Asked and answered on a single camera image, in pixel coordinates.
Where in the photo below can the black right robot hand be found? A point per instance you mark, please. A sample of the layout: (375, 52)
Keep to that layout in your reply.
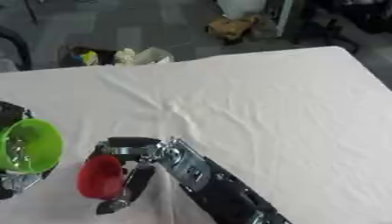
(139, 178)

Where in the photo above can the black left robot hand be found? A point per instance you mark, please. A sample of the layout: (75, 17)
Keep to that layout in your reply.
(10, 113)

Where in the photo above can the green plastic cup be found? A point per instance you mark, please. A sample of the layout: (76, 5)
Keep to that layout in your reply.
(31, 145)

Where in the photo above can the red plastic cup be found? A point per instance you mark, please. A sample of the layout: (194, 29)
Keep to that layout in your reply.
(100, 177)

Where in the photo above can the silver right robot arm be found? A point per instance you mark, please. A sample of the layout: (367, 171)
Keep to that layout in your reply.
(224, 186)

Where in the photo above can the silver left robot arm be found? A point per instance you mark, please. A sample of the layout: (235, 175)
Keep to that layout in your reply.
(18, 181)

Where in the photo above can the black chair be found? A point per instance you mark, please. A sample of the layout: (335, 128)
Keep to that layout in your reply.
(15, 46)

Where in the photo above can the black bin with trash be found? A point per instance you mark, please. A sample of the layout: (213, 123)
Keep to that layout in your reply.
(86, 57)

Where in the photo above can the tan cardboard box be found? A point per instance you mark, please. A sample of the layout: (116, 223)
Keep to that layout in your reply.
(230, 27)

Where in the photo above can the white bag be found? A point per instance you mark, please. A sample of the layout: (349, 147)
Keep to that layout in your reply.
(242, 8)

